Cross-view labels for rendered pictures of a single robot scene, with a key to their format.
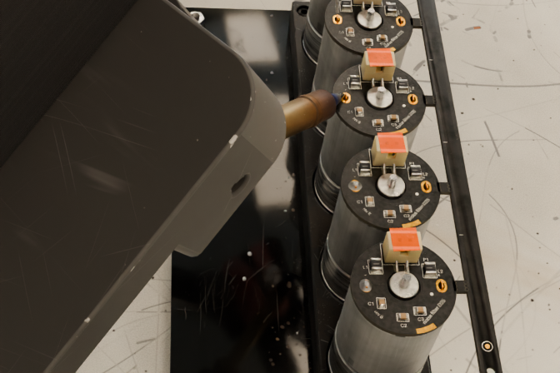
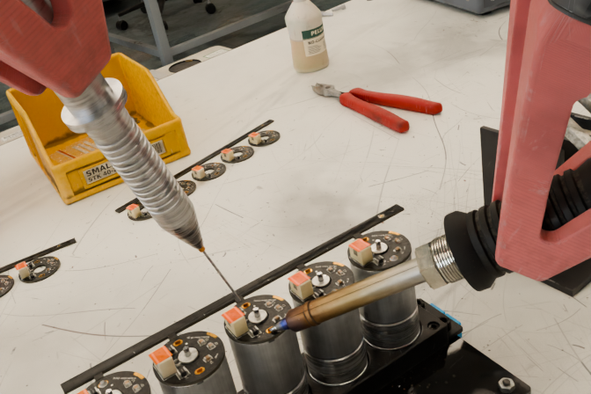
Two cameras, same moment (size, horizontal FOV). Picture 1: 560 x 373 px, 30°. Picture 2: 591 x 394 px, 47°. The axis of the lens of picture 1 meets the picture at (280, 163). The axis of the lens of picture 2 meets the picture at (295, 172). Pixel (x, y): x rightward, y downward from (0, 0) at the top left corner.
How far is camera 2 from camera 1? 0.28 m
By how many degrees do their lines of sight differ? 77
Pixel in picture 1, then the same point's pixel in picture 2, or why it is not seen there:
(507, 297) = not seen: hidden behind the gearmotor
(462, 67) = not seen: outside the picture
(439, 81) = (220, 303)
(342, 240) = (356, 318)
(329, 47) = (220, 377)
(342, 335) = (409, 299)
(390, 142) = (299, 279)
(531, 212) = not seen: hidden behind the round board
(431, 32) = (178, 325)
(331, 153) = (295, 362)
